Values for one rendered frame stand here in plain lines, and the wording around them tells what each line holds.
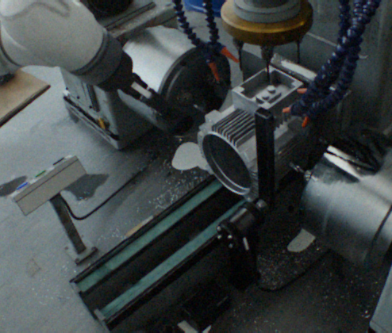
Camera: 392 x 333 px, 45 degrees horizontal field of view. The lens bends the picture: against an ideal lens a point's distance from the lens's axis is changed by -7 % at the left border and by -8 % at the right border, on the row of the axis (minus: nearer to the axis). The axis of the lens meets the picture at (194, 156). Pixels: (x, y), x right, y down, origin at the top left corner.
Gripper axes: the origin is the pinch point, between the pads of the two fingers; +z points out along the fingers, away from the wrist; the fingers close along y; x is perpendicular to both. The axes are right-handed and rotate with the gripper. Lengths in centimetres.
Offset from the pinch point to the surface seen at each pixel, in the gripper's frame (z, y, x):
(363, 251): 14.4, -42.9, 0.5
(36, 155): 26, 57, 32
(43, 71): 129, 228, 16
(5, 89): 99, 210, 38
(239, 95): 12.1, -3.1, -11.8
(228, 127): 11.8, -5.6, -4.9
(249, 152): 13.1, -12.4, -3.0
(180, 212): 21.7, -1.5, 15.9
